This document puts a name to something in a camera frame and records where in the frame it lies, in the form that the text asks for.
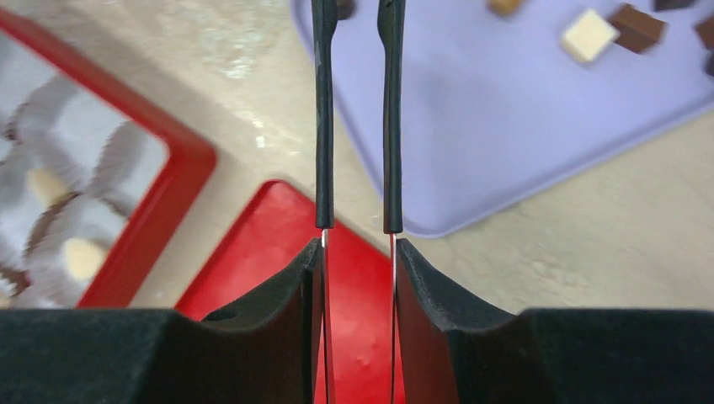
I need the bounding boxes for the red box lid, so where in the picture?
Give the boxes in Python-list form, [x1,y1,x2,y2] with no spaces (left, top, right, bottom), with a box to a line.
[177,180,405,403]

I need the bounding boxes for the black metal tongs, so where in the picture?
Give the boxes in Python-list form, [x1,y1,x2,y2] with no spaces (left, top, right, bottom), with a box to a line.
[311,0,406,403]

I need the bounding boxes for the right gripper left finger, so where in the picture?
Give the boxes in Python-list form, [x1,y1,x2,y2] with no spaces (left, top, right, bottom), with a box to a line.
[1,239,323,403]

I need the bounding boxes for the red chocolate box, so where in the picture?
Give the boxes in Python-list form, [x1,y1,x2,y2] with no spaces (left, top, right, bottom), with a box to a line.
[1,9,217,308]

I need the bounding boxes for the lavender tray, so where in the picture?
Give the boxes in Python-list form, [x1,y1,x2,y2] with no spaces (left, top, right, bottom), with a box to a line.
[290,0,714,239]

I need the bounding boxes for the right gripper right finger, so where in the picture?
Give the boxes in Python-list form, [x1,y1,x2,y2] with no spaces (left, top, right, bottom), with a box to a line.
[394,239,713,403]

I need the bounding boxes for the cream square chocolate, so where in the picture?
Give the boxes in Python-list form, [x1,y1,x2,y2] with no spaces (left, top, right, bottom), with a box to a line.
[26,167,70,207]

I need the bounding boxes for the cream heart chocolate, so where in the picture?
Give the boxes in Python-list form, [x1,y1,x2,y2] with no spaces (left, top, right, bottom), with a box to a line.
[62,238,107,281]

